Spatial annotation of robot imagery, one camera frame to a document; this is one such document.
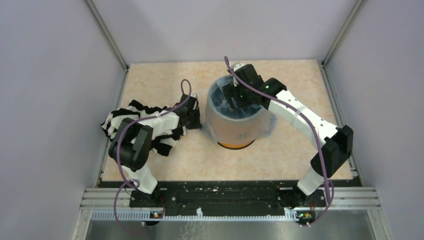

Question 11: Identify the translucent blue plastic trash bag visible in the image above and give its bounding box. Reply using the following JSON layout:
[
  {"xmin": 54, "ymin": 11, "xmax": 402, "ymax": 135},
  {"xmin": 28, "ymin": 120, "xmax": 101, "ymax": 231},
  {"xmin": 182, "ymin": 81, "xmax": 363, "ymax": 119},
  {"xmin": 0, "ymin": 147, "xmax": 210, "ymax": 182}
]
[{"xmin": 203, "ymin": 75, "xmax": 277, "ymax": 145}]

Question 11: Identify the orange gold-rimmed trash bin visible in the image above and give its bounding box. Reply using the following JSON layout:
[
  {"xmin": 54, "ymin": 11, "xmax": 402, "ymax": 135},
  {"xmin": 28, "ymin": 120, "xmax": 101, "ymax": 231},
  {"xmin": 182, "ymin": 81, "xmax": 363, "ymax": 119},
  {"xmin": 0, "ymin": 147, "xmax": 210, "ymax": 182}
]
[{"xmin": 217, "ymin": 140, "xmax": 255, "ymax": 150}]

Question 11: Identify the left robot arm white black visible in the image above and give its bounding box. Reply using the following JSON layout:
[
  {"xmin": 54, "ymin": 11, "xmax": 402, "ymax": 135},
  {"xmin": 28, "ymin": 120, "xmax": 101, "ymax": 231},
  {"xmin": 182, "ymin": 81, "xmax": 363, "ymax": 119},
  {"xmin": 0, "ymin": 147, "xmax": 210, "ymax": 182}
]
[{"xmin": 101, "ymin": 94, "xmax": 202, "ymax": 207}]

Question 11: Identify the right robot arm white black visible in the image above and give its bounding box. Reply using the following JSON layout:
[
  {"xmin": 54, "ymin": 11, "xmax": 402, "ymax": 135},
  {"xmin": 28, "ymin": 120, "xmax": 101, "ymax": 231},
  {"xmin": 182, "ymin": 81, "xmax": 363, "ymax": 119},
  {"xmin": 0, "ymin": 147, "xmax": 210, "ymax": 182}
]
[{"xmin": 223, "ymin": 61, "xmax": 354, "ymax": 206}]

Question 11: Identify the black white striped cloth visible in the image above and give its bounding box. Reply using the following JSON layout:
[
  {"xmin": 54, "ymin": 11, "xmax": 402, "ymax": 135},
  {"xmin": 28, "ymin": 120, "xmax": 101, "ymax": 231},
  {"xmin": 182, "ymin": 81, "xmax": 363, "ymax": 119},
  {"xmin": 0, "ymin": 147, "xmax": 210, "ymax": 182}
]
[{"xmin": 100, "ymin": 99, "xmax": 187, "ymax": 157}]

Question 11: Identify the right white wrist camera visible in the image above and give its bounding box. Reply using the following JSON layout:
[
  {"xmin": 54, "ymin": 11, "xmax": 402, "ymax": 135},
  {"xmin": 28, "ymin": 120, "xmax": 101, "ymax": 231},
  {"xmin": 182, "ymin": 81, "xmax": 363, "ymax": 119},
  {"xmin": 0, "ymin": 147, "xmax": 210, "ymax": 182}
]
[{"xmin": 231, "ymin": 62, "xmax": 246, "ymax": 72}]

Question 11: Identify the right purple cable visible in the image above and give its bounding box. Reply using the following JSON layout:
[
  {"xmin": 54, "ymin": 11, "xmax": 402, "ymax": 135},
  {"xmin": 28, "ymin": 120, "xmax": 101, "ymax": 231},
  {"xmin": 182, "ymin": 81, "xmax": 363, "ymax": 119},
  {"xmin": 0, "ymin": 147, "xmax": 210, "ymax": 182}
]
[{"xmin": 224, "ymin": 55, "xmax": 335, "ymax": 227}]

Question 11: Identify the purple cable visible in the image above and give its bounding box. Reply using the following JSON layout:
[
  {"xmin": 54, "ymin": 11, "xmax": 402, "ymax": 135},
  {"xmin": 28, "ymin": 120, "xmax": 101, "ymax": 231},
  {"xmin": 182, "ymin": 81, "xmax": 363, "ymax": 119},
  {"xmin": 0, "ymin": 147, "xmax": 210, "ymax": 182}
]
[
  {"xmin": 113, "ymin": 78, "xmax": 193, "ymax": 235},
  {"xmin": 224, "ymin": 55, "xmax": 335, "ymax": 227}
]

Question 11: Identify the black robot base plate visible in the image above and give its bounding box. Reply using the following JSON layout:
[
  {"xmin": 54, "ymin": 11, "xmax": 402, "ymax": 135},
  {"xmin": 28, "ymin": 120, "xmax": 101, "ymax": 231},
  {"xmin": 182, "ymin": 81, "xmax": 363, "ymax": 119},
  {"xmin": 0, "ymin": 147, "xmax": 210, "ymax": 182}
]
[{"xmin": 129, "ymin": 180, "xmax": 327, "ymax": 217}]

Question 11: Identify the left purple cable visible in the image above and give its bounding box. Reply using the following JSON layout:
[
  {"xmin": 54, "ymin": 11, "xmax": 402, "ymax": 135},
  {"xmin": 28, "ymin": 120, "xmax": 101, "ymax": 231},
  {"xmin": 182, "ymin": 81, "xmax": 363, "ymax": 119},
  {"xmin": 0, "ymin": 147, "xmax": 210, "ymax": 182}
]
[{"xmin": 113, "ymin": 78, "xmax": 193, "ymax": 235}]

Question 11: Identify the white toothed cable duct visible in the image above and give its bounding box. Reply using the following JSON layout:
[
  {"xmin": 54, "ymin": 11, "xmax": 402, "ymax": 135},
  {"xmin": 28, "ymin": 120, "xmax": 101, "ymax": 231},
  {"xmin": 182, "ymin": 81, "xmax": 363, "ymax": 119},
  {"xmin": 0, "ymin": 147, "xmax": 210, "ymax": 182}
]
[{"xmin": 90, "ymin": 207, "xmax": 299, "ymax": 222}]

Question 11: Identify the left aluminium corner post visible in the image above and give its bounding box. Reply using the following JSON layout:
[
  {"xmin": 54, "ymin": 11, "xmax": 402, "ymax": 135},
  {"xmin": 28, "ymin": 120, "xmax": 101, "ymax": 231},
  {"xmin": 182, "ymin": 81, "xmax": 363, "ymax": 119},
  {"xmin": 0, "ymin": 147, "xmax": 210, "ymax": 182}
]
[{"xmin": 83, "ymin": 0, "xmax": 129, "ymax": 72}]

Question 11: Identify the aluminium corner post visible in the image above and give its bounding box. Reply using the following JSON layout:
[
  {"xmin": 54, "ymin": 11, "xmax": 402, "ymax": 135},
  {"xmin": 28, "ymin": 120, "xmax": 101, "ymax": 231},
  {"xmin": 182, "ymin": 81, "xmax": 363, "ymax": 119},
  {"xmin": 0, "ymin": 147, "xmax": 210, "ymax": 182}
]
[
  {"xmin": 321, "ymin": 0, "xmax": 367, "ymax": 68},
  {"xmin": 83, "ymin": 0, "xmax": 129, "ymax": 72}
]

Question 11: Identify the right aluminium corner post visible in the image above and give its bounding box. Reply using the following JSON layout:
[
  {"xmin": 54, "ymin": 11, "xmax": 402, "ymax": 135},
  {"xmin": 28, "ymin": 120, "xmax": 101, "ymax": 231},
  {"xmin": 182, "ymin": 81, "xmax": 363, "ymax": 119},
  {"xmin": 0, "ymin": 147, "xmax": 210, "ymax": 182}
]
[{"xmin": 321, "ymin": 0, "xmax": 367, "ymax": 68}]

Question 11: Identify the aluminium frame rail front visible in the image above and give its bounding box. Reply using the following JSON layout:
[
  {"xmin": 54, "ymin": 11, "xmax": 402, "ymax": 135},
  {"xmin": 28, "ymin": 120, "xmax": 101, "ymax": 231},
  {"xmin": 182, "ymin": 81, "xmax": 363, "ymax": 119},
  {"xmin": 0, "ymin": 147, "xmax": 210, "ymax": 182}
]
[{"xmin": 80, "ymin": 187, "xmax": 381, "ymax": 211}]

